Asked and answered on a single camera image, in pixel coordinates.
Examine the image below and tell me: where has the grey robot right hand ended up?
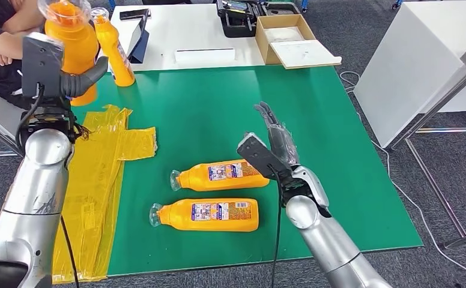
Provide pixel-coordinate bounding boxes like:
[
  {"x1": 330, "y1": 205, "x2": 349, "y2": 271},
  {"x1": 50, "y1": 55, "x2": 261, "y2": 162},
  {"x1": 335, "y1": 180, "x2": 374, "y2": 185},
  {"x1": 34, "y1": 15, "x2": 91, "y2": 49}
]
[{"x1": 253, "y1": 101, "x2": 301, "y2": 168}]

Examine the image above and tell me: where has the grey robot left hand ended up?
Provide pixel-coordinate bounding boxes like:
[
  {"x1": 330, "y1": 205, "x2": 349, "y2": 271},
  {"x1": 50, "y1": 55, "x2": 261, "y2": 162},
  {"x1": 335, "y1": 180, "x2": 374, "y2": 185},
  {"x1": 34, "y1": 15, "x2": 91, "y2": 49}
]
[{"x1": 59, "y1": 55, "x2": 110, "y2": 100}]

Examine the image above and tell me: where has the orange plastic bottle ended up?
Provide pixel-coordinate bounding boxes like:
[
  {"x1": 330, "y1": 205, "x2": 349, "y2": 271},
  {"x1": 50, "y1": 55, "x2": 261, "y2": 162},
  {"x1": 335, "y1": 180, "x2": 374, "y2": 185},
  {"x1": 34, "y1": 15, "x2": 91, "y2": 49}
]
[
  {"x1": 91, "y1": 7, "x2": 136, "y2": 88},
  {"x1": 169, "y1": 158, "x2": 271, "y2": 193},
  {"x1": 149, "y1": 198, "x2": 260, "y2": 233},
  {"x1": 38, "y1": 0, "x2": 100, "y2": 107}
]

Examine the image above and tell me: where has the green table mat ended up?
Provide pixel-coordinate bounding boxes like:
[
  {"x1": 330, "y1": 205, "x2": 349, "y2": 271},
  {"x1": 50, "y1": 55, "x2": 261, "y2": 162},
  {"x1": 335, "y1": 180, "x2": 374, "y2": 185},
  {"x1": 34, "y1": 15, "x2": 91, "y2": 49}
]
[{"x1": 70, "y1": 65, "x2": 423, "y2": 277}]

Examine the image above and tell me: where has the tablet in dark folio case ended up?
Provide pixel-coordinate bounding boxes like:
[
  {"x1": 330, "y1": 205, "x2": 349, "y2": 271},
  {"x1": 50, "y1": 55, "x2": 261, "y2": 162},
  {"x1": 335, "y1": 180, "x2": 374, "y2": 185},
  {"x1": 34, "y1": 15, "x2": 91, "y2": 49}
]
[{"x1": 126, "y1": 10, "x2": 151, "y2": 64}]

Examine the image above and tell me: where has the black smartphone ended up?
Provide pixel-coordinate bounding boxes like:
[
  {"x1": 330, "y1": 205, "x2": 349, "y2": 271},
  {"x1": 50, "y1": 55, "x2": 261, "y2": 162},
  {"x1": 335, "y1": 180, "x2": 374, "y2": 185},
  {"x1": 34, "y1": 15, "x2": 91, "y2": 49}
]
[{"x1": 120, "y1": 8, "x2": 151, "y2": 22}]

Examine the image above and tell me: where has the white box lid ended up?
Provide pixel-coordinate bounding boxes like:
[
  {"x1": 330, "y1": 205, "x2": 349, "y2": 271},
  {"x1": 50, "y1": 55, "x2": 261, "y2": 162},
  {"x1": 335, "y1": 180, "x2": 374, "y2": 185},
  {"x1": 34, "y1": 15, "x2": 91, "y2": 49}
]
[{"x1": 269, "y1": 40, "x2": 342, "y2": 70}]

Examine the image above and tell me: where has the yellow plastic sheet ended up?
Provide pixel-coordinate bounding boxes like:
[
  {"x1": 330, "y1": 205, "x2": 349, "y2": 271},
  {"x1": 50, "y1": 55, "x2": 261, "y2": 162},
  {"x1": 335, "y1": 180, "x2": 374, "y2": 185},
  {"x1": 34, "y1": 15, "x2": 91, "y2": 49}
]
[{"x1": 51, "y1": 104, "x2": 158, "y2": 286}]

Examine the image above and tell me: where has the brown cardboard box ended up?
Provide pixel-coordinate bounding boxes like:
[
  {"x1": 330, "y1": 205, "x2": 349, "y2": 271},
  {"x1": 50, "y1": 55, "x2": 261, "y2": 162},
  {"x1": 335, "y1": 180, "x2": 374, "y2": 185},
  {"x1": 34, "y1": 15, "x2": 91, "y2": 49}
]
[{"x1": 254, "y1": 14, "x2": 316, "y2": 67}]

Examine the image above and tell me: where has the white foam insert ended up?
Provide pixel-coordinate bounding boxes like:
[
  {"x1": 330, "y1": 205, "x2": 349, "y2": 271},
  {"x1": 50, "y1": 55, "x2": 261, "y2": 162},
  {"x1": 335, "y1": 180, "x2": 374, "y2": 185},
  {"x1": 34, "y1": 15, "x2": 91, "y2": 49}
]
[{"x1": 264, "y1": 26, "x2": 304, "y2": 44}]

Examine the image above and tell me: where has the black tool case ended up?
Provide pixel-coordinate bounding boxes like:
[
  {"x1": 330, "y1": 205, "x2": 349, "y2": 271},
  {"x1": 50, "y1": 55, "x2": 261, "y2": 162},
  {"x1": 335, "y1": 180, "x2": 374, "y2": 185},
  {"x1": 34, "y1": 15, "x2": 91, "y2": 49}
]
[{"x1": 216, "y1": 0, "x2": 301, "y2": 39}]

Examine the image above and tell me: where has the large white table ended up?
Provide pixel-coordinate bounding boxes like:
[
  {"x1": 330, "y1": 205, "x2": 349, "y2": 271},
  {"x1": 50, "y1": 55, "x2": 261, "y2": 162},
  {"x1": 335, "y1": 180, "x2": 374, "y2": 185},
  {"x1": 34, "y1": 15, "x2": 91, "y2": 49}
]
[{"x1": 353, "y1": 0, "x2": 466, "y2": 150}]

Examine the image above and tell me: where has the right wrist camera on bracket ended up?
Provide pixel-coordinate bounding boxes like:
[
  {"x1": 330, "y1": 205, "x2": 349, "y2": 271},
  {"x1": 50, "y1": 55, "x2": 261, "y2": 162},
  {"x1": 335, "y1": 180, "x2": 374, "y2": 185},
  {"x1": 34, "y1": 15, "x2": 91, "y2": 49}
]
[{"x1": 237, "y1": 132, "x2": 294, "y2": 182}]

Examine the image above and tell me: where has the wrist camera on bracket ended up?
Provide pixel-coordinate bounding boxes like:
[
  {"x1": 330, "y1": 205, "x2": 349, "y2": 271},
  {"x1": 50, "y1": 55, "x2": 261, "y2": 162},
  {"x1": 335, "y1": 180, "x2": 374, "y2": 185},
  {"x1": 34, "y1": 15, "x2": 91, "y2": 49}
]
[
  {"x1": 21, "y1": 32, "x2": 65, "y2": 100},
  {"x1": 237, "y1": 132, "x2": 294, "y2": 182}
]

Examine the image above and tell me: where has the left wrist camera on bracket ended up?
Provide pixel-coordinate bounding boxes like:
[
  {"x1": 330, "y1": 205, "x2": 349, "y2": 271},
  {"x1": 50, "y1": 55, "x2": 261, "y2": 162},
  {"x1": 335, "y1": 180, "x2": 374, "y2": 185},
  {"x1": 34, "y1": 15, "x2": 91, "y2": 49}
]
[{"x1": 21, "y1": 32, "x2": 65, "y2": 100}]

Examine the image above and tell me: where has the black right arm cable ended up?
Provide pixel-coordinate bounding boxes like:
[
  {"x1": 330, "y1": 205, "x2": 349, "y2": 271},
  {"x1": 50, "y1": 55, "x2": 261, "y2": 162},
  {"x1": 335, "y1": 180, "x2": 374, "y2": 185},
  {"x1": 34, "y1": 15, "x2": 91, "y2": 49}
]
[{"x1": 269, "y1": 164, "x2": 285, "y2": 288}]

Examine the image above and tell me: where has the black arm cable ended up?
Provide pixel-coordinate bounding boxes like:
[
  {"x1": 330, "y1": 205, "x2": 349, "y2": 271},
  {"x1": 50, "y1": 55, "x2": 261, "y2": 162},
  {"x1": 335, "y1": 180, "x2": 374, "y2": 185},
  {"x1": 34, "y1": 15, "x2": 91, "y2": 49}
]
[
  {"x1": 14, "y1": 83, "x2": 81, "y2": 288},
  {"x1": 269, "y1": 164, "x2": 285, "y2": 288}
]

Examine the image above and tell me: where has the white floor cable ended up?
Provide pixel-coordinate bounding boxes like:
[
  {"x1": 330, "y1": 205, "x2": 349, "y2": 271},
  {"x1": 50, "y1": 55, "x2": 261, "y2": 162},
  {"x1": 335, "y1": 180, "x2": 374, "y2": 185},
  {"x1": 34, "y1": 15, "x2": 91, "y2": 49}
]
[{"x1": 338, "y1": 71, "x2": 466, "y2": 278}]

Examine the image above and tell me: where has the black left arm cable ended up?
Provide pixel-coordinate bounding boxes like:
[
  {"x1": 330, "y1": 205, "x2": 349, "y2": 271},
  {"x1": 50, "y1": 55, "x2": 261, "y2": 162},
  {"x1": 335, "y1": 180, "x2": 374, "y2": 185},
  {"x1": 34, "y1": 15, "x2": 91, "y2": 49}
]
[{"x1": 14, "y1": 83, "x2": 81, "y2": 288}]

